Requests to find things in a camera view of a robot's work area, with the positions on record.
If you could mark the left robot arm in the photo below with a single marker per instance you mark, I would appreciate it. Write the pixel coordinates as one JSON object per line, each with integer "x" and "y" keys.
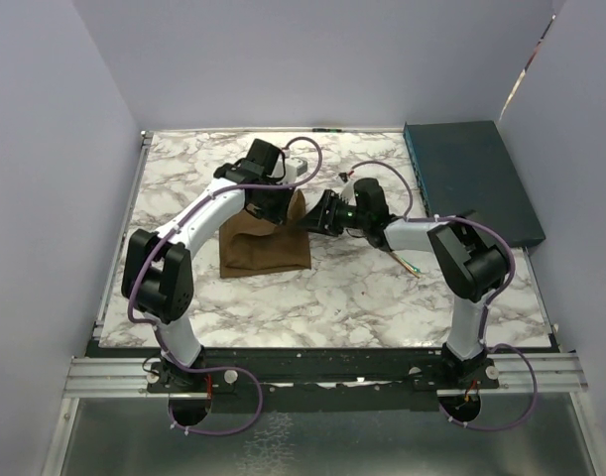
{"x": 157, "y": 281}

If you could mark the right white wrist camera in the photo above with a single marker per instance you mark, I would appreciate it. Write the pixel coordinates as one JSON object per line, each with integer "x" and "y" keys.
{"x": 347, "y": 192}

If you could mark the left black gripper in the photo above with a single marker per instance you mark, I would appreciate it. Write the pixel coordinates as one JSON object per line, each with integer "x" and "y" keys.
{"x": 278, "y": 215}

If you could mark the copper iridescent fork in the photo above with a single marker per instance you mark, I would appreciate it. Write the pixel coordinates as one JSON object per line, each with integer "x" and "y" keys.
{"x": 414, "y": 271}

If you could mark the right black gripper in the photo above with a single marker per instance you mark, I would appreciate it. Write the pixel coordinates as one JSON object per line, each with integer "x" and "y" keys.
{"x": 318, "y": 220}

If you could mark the brown cloth napkin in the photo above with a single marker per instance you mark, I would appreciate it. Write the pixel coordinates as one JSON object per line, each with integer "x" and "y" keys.
{"x": 250, "y": 247}

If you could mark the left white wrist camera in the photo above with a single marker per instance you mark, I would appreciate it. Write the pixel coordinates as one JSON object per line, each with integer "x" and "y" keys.
{"x": 294, "y": 169}

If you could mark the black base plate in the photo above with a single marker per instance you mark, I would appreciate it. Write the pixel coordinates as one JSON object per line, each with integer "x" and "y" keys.
{"x": 297, "y": 380}

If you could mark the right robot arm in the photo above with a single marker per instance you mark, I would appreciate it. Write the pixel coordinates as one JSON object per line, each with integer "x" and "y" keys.
{"x": 474, "y": 263}

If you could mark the dark teal flat box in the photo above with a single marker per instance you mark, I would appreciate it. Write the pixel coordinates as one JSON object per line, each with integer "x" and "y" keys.
{"x": 465, "y": 166}

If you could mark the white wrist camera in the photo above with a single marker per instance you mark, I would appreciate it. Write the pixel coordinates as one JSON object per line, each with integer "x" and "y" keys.
{"x": 294, "y": 169}
{"x": 347, "y": 192}

